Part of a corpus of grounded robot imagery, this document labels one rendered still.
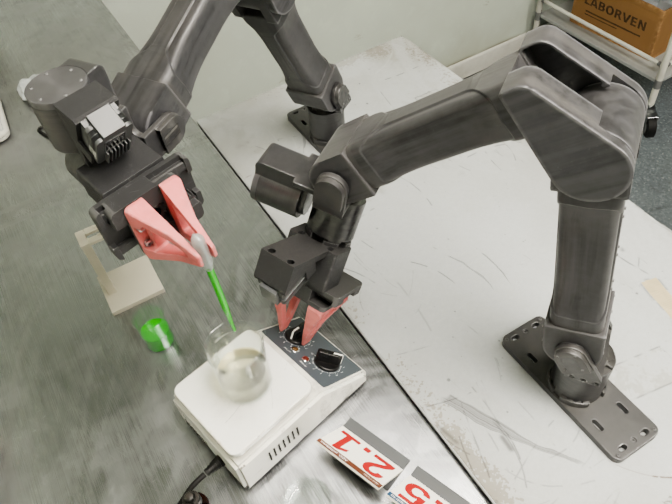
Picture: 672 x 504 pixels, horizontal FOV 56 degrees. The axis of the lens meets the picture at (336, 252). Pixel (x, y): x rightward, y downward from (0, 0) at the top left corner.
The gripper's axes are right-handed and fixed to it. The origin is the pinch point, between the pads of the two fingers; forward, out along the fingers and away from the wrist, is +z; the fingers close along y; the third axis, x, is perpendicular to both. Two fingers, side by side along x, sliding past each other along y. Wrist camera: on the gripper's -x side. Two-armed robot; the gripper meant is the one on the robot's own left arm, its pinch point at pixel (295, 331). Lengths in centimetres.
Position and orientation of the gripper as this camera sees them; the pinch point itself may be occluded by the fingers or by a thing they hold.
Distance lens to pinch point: 81.0
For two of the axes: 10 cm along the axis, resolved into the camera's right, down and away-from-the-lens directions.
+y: 8.2, 4.6, -3.5
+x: 4.9, -2.5, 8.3
